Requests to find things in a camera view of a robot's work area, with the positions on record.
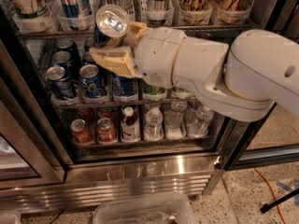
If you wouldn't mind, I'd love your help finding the middle wire shelf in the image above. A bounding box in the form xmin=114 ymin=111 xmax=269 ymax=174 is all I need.
xmin=52 ymin=97 xmax=196 ymax=109

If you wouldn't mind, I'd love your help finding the top wire shelf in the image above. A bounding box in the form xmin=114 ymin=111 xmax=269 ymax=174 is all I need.
xmin=16 ymin=23 xmax=253 ymax=40

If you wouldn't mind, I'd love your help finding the green can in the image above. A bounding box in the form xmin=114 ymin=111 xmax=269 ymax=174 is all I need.
xmin=143 ymin=83 xmax=166 ymax=95
xmin=172 ymin=87 xmax=192 ymax=95

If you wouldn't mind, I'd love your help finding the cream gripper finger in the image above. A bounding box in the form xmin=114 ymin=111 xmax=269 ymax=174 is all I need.
xmin=124 ymin=21 xmax=151 ymax=48
xmin=89 ymin=47 xmax=139 ymax=78

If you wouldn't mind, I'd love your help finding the stainless steel fridge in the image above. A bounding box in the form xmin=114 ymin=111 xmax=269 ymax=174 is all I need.
xmin=0 ymin=0 xmax=299 ymax=213

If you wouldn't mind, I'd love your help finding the clear plastic bin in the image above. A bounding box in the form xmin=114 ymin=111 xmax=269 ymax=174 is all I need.
xmin=93 ymin=193 xmax=196 ymax=224

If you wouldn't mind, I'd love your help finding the green can front middle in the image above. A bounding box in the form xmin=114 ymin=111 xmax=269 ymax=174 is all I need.
xmin=172 ymin=87 xmax=192 ymax=95

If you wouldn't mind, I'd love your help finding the blue pepsi can front right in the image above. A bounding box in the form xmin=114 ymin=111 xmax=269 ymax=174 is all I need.
xmin=112 ymin=74 xmax=137 ymax=97

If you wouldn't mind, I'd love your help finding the blue pepsi can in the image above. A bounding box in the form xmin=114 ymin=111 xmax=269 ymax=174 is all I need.
xmin=46 ymin=66 xmax=77 ymax=100
xmin=79 ymin=64 xmax=107 ymax=98
xmin=112 ymin=74 xmax=137 ymax=97

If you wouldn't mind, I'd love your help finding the black stand leg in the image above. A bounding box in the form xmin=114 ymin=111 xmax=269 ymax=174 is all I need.
xmin=260 ymin=189 xmax=299 ymax=213

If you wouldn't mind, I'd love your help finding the red soda can right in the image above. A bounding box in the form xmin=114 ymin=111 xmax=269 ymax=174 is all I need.
xmin=96 ymin=118 xmax=117 ymax=143

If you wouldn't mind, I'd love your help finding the dark juice bottle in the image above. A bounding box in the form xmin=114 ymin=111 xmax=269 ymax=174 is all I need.
xmin=121 ymin=106 xmax=140 ymax=143

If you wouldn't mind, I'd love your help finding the orange cable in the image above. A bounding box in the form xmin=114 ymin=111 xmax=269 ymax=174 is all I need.
xmin=253 ymin=167 xmax=288 ymax=224

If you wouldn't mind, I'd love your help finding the clear water bottle right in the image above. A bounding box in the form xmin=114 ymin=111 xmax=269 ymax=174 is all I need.
xmin=192 ymin=105 xmax=214 ymax=136

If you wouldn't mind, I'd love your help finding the green can front left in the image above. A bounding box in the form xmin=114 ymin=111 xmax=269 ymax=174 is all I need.
xmin=143 ymin=83 xmax=166 ymax=95

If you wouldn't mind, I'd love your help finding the clear water bottle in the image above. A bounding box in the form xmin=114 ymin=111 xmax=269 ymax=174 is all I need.
xmin=192 ymin=105 xmax=214 ymax=136
xmin=144 ymin=107 xmax=163 ymax=141

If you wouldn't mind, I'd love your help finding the wire shelf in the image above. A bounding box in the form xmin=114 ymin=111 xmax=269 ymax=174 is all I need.
xmin=52 ymin=97 xmax=196 ymax=109
xmin=16 ymin=23 xmax=253 ymax=40

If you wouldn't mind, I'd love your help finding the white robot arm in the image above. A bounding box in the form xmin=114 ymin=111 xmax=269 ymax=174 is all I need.
xmin=90 ymin=26 xmax=299 ymax=121

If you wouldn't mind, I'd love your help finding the white patterned tall can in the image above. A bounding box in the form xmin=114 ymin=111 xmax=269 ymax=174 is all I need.
xmin=10 ymin=0 xmax=50 ymax=20

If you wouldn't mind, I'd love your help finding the red soda can left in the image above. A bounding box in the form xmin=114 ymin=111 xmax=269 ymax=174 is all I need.
xmin=70 ymin=119 xmax=93 ymax=145

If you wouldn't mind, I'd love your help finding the clear water bottle left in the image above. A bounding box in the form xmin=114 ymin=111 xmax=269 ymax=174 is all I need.
xmin=144 ymin=107 xmax=163 ymax=141

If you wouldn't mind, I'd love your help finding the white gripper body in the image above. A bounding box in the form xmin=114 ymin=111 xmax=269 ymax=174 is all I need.
xmin=134 ymin=27 xmax=187 ymax=89

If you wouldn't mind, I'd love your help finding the blue pepsi can front middle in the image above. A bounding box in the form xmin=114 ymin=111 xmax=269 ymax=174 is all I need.
xmin=79 ymin=64 xmax=107 ymax=98

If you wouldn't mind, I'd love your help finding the red soda can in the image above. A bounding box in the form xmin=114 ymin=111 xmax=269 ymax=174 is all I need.
xmin=96 ymin=118 xmax=117 ymax=143
xmin=70 ymin=119 xmax=93 ymax=145

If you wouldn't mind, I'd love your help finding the blue pepsi can front left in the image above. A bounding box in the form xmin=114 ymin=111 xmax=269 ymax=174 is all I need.
xmin=46 ymin=66 xmax=77 ymax=100

